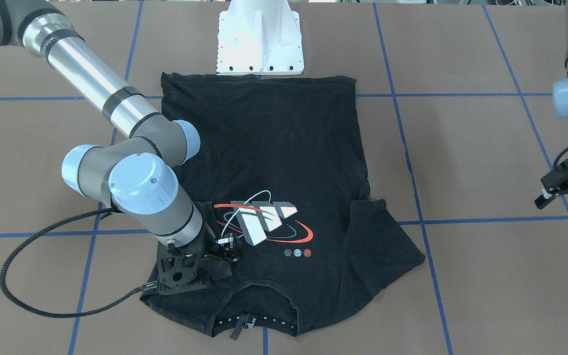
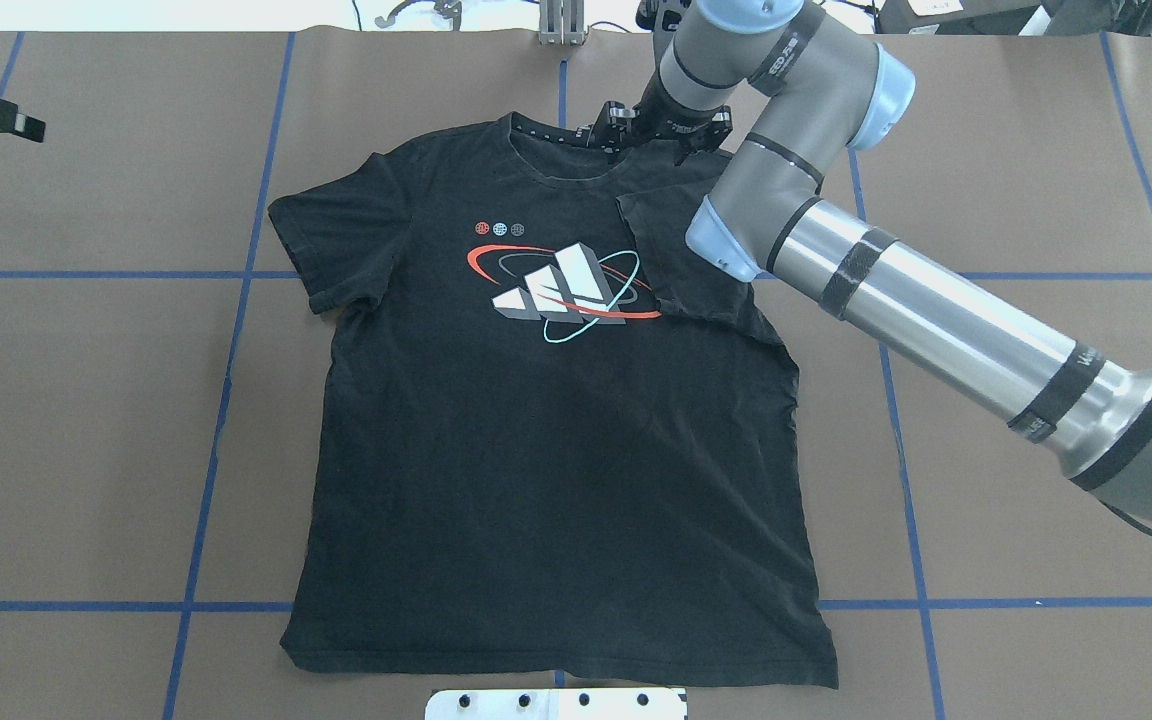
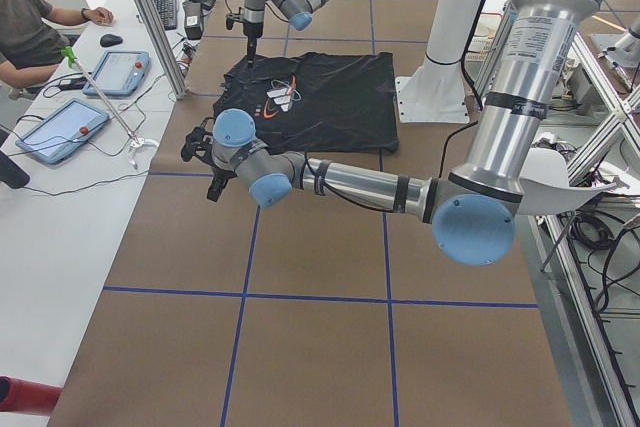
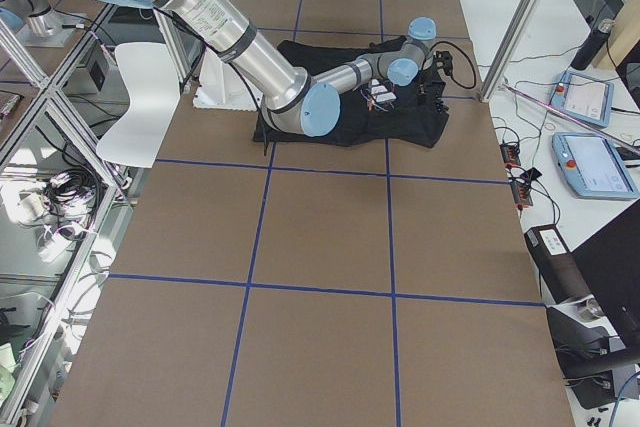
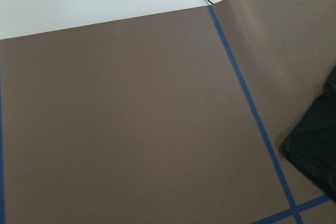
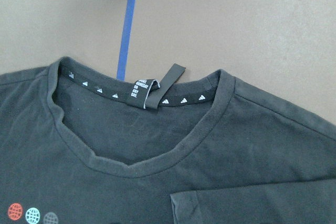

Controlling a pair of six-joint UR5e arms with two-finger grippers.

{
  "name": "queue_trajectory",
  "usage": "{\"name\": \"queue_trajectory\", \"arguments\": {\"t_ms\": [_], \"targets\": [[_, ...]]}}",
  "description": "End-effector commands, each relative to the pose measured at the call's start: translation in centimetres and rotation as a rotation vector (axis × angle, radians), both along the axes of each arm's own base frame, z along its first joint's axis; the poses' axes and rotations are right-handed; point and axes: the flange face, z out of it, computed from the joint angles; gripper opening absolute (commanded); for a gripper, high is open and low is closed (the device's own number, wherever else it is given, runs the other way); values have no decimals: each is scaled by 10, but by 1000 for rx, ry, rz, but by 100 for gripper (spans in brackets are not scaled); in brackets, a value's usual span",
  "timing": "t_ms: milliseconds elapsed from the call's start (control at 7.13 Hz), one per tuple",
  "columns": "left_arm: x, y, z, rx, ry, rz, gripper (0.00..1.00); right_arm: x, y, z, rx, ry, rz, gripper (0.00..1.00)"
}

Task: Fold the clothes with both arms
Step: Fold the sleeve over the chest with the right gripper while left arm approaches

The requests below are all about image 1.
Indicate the black graphic t-shirt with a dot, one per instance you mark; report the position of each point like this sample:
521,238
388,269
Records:
282,167

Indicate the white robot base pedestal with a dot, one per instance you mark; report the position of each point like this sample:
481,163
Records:
260,37

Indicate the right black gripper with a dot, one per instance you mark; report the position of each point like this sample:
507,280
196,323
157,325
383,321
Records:
208,243

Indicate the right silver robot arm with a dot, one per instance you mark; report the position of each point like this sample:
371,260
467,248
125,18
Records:
135,176

